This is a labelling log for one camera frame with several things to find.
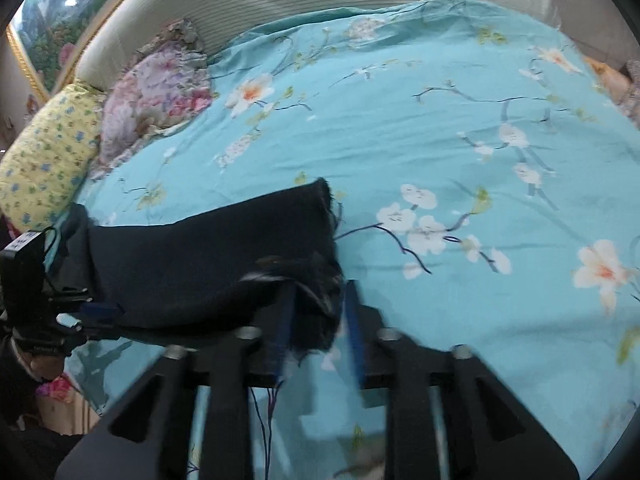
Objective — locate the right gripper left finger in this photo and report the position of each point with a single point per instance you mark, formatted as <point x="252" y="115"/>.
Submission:
<point x="147" y="433"/>

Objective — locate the pink purple floral pillow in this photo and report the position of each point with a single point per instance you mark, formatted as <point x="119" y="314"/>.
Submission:
<point x="166" y="84"/>

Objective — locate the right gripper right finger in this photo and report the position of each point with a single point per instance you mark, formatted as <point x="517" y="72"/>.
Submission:
<point x="448" y="415"/>

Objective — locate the yellow cartoon print pillow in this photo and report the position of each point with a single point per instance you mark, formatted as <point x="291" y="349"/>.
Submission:
<point x="44" y="167"/>

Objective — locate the black pants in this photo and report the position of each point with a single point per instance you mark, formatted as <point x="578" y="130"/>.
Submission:
<point x="199" y="279"/>

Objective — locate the turquoise floral bed sheet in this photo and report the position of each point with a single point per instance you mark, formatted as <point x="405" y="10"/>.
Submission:
<point x="488" y="189"/>

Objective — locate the gold framed landscape painting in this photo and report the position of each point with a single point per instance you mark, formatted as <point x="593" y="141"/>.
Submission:
<point x="46" y="38"/>

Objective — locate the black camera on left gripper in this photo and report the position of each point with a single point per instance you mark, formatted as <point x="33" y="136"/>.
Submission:
<point x="22" y="269"/>

